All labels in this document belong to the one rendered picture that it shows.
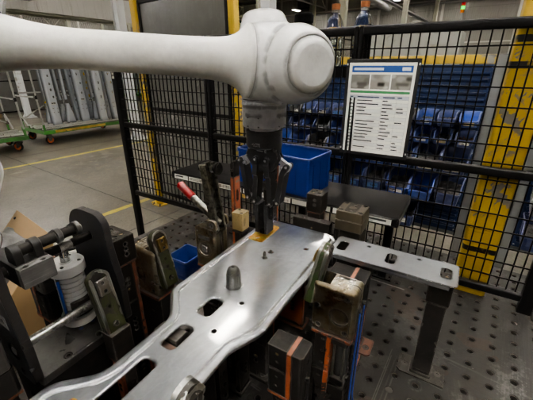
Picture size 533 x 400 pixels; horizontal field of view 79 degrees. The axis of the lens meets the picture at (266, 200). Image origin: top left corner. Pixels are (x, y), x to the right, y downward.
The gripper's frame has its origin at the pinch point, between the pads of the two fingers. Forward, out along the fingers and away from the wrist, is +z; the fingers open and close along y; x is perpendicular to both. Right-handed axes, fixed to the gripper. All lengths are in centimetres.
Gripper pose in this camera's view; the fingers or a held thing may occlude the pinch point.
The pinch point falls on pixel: (264, 217)
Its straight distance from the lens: 74.9
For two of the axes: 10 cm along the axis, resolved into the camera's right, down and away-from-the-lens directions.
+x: 5.1, -3.2, 7.9
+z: 0.0, 9.3, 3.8
